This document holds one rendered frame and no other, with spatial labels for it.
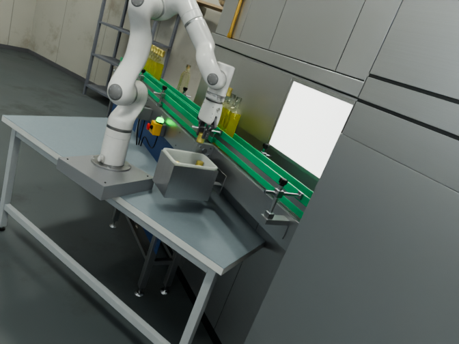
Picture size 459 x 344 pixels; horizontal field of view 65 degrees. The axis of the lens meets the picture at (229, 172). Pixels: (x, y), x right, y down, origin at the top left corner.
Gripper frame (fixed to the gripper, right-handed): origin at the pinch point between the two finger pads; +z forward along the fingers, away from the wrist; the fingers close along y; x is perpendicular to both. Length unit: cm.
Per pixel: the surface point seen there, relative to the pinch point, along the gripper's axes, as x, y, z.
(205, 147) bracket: -10.5, 7.0, 9.3
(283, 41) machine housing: -36, 6, -50
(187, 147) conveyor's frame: -7.7, 16.7, 13.4
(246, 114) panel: -34.4, 11.6, -10.2
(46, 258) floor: 28, 68, 113
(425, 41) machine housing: 20, -83, -52
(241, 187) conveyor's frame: -9.0, -25.0, 14.3
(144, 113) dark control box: -15, 76, 15
